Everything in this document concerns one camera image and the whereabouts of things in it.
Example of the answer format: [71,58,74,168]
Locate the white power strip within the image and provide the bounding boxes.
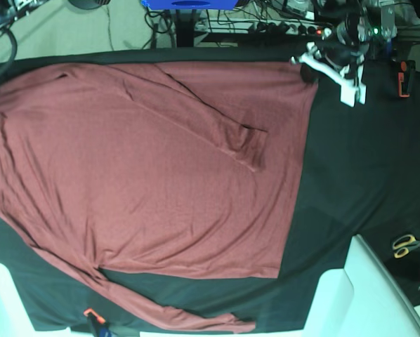
[195,17,333,37]

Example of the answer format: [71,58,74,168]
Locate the orange black clamp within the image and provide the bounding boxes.
[398,60,416,98]
[84,308,114,337]

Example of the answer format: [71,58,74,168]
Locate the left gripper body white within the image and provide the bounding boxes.
[291,42,367,106]

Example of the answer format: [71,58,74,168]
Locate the black table stand post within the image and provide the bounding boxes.
[173,9,199,48]

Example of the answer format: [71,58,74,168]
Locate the orange black clamp bottom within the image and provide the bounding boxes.
[84,308,114,337]

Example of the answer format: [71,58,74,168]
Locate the blue box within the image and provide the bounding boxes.
[141,0,238,11]

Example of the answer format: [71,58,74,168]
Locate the red long-sleeve T-shirt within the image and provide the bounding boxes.
[0,62,317,333]

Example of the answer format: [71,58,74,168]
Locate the orange black clamp right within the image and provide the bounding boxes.
[398,60,416,98]

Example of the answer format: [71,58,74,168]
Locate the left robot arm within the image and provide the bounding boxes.
[291,1,397,107]

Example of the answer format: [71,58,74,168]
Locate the yellow-handled scissors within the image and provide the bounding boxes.
[391,234,420,259]

